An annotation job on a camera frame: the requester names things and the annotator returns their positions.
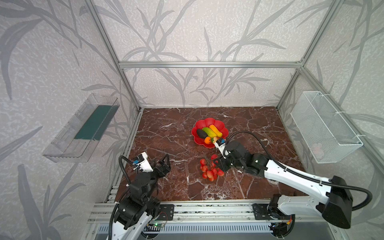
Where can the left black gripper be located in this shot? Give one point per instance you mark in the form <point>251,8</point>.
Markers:
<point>160,168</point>

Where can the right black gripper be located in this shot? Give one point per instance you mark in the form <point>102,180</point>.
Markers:
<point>227,159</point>

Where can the orange yellow fake squash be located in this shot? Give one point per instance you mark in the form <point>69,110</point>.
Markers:
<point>216,131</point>

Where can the bunch of red fake cherries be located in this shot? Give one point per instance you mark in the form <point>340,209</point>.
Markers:
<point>210,168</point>

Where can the small fake orange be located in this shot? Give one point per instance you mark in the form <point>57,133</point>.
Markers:
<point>208,140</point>

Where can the green yellow fake cucumber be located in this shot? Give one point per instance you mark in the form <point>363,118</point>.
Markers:
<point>210,133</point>

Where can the dark fake avocado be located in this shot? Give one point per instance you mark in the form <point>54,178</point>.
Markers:
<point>202,134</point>

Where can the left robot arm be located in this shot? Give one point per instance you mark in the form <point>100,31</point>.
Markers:
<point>138,212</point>

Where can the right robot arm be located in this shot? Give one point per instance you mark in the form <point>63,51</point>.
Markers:
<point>327,198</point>

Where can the red flower-shaped fruit bowl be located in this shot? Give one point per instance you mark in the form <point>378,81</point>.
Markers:
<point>206,123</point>

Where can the small green circuit board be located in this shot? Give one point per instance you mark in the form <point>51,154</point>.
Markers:
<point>154,227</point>

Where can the pink object in basket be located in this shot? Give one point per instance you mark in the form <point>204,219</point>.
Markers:
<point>317,150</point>

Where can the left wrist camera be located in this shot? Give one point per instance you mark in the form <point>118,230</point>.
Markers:
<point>142,164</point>

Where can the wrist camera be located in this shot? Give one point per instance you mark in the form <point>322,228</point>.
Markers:
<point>142,164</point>
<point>221,144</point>

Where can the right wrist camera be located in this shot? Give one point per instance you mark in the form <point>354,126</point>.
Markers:
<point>221,144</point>

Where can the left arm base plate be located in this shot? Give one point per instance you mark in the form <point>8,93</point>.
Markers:
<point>165,212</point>

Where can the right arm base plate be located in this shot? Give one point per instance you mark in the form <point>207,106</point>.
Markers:
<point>261,212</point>

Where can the aluminium mounting rail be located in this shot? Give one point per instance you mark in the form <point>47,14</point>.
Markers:
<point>212,211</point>

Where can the clear acrylic wall shelf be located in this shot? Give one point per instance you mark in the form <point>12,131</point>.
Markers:
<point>79,138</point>

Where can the aluminium frame crossbar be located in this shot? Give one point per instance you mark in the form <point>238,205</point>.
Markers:
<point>188,64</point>

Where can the white wire mesh basket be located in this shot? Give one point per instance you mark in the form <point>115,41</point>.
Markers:
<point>320,122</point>

